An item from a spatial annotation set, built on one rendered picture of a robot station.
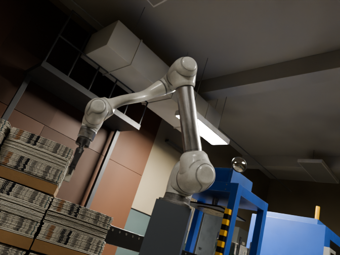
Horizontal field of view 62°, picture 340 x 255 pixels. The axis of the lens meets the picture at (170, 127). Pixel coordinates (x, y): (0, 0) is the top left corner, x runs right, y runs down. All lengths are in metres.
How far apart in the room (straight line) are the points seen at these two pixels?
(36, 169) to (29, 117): 3.81
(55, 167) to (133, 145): 4.85
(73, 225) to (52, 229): 0.08
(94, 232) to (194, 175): 0.53
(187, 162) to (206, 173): 0.11
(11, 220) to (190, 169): 0.81
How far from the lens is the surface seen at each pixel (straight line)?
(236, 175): 3.25
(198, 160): 1.48
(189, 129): 1.54
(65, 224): 1.38
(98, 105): 1.41
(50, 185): 1.41
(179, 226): 1.59
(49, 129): 5.29
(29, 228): 1.38
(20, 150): 1.44
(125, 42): 4.70
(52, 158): 1.42
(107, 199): 5.91
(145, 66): 4.85
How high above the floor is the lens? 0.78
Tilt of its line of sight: 22 degrees up
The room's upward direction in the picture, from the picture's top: 18 degrees clockwise
